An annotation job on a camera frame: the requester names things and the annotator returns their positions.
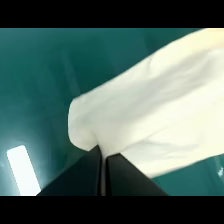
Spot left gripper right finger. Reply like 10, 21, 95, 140
105, 152, 169, 197

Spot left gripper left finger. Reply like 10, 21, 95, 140
36, 144, 103, 197

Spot white shirt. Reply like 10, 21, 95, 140
67, 27, 224, 180

